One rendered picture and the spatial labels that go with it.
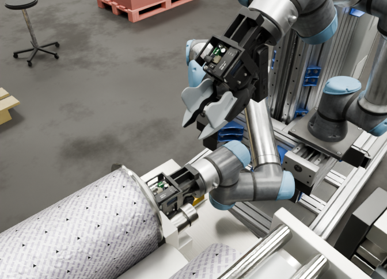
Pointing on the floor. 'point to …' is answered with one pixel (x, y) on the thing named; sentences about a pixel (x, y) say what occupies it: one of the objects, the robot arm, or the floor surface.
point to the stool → (21, 2)
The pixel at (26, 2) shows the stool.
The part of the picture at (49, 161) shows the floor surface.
